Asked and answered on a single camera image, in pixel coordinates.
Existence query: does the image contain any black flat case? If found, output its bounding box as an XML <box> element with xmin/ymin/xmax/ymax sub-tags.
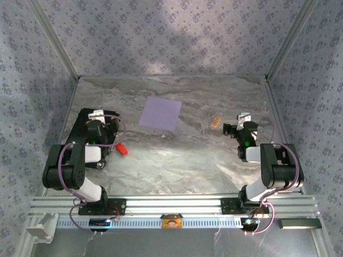
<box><xmin>63</xmin><ymin>108</ymin><xmax>121</xmax><ymax>167</ymax></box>

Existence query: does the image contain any white plastic bracket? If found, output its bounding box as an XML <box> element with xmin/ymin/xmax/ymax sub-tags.
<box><xmin>25</xmin><ymin>213</ymin><xmax>58</xmax><ymax>244</ymax></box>

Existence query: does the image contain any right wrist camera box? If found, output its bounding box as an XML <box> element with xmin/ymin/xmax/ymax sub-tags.
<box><xmin>235</xmin><ymin>112</ymin><xmax>254</xmax><ymax>128</ymax></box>

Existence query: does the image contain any aluminium side rail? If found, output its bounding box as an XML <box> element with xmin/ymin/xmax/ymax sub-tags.
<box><xmin>44</xmin><ymin>77</ymin><xmax>80</xmax><ymax>198</ymax></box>
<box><xmin>264</xmin><ymin>79</ymin><xmax>306</xmax><ymax>195</ymax></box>

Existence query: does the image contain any small red object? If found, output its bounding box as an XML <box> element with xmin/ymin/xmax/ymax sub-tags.
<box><xmin>115</xmin><ymin>142</ymin><xmax>129</xmax><ymax>156</ymax></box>

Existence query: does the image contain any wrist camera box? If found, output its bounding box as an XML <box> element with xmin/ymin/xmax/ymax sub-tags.
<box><xmin>235</xmin><ymin>112</ymin><xmax>254</xmax><ymax>128</ymax></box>
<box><xmin>88</xmin><ymin>109</ymin><xmax>105</xmax><ymax>121</ymax></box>

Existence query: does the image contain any purple paper sheet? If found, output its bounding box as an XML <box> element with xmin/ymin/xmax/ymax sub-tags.
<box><xmin>138</xmin><ymin>96</ymin><xmax>183</xmax><ymax>132</ymax></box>

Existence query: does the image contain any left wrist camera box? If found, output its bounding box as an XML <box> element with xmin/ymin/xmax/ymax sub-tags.
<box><xmin>88</xmin><ymin>109</ymin><xmax>105</xmax><ymax>121</ymax></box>

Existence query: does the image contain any small circuit board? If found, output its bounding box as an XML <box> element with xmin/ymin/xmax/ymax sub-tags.
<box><xmin>89</xmin><ymin>218</ymin><xmax>111</xmax><ymax>231</ymax></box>
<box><xmin>240</xmin><ymin>217</ymin><xmax>260</xmax><ymax>231</ymax></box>

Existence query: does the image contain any aluminium corner post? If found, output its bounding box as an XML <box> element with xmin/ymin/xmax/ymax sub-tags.
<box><xmin>266</xmin><ymin>0</ymin><xmax>321</xmax><ymax>80</ymax></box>

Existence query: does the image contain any orange figure clip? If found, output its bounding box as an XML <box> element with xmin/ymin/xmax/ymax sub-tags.
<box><xmin>160</xmin><ymin>213</ymin><xmax>183</xmax><ymax>230</ymax></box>

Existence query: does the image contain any white slotted cable duct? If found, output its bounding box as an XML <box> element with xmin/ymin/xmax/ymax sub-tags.
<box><xmin>56</xmin><ymin>216</ymin><xmax>243</xmax><ymax>230</ymax></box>

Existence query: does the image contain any purple cable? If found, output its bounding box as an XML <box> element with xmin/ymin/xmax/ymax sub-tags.
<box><xmin>245</xmin><ymin>112</ymin><xmax>305</xmax><ymax>236</ymax></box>
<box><xmin>58</xmin><ymin>114</ymin><xmax>126</xmax><ymax>236</ymax></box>

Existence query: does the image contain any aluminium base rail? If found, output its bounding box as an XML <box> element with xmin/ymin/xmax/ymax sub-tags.
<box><xmin>28</xmin><ymin>194</ymin><xmax>321</xmax><ymax>218</ymax></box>

